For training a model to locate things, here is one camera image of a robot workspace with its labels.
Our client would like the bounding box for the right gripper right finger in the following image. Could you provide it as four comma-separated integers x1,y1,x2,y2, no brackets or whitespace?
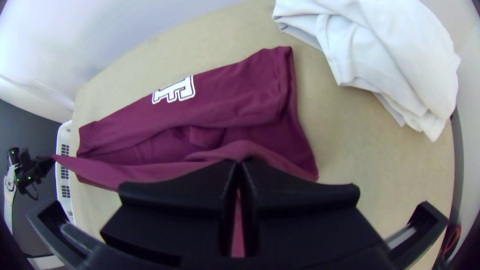
239,157,384,260

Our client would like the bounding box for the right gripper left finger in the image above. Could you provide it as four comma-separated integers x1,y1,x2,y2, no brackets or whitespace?
100,159,239,266

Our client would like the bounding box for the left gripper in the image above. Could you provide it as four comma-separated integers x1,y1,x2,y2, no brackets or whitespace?
27,155,57,185

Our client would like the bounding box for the maroon t-shirt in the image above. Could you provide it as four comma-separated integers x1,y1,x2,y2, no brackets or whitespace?
52,45,320,260

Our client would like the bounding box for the white laundry basket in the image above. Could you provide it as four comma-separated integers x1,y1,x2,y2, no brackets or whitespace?
55,119,79,226

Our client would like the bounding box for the pile of white folded clothes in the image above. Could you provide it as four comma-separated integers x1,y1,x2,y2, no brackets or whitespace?
271,0,462,143

